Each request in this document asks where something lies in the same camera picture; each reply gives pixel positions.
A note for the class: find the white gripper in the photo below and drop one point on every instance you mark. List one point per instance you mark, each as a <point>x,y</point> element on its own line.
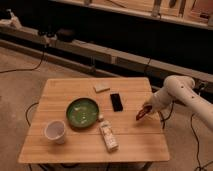
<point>151,103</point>

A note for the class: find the red pepper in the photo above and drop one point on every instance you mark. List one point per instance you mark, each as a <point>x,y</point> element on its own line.
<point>145,110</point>

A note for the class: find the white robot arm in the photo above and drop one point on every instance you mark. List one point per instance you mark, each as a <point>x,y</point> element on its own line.
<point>180,88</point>

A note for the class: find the white sponge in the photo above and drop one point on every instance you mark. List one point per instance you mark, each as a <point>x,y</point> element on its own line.
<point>101,87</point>

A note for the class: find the black phone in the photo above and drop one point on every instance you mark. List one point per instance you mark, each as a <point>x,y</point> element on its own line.
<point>116,102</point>

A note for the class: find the green plate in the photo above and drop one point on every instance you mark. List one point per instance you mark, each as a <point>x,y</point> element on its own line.
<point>82,113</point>

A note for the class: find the wooden table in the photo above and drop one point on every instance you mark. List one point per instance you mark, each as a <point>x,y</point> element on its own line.
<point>139,141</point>

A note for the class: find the white plastic cup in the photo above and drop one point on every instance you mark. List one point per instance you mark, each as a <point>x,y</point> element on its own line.
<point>55,132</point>

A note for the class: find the black box on ledge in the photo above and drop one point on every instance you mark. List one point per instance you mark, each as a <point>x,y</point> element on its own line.
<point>65,35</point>

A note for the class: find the white cloth on ledge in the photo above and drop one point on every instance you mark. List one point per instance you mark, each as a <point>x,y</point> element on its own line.
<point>9,19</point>

